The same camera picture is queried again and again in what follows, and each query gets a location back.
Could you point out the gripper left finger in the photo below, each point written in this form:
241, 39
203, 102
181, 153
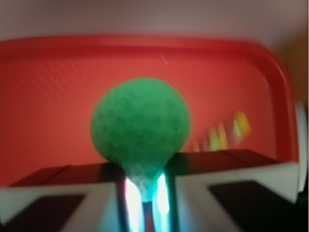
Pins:
82, 198

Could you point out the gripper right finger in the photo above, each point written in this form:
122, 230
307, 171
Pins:
232, 191

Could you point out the green knitted ball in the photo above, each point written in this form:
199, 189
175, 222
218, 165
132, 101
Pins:
139, 125

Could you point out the red plastic tray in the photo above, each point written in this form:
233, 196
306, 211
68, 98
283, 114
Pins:
50, 86

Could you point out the multicolour twisted rope toy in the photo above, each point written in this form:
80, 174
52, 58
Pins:
224, 135

